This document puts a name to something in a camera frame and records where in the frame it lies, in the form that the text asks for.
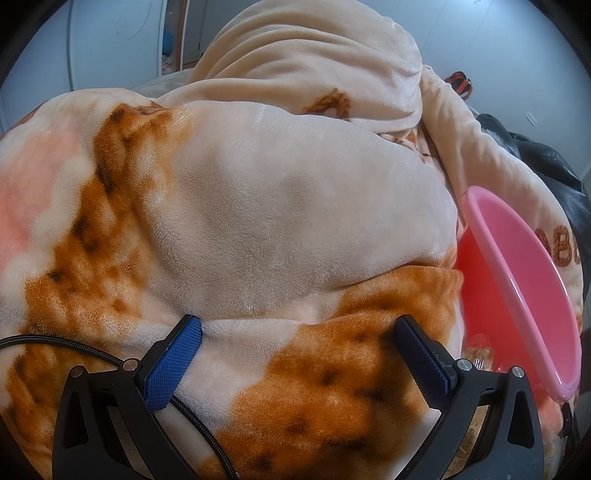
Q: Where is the pink plastic basin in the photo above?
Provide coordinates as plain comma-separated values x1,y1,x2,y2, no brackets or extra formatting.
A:
456,186,582,403

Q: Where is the black leather jacket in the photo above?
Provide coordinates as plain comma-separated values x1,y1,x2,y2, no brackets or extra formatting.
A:
475,112,591,241

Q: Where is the beige orange fleece blanket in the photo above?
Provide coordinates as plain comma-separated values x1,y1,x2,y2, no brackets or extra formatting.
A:
1,1,583,479

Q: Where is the red orange bag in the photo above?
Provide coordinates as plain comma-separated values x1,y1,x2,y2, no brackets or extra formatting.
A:
445,71,473,100

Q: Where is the black braided cable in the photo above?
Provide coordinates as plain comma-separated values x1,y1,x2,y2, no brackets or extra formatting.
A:
0,334,242,480

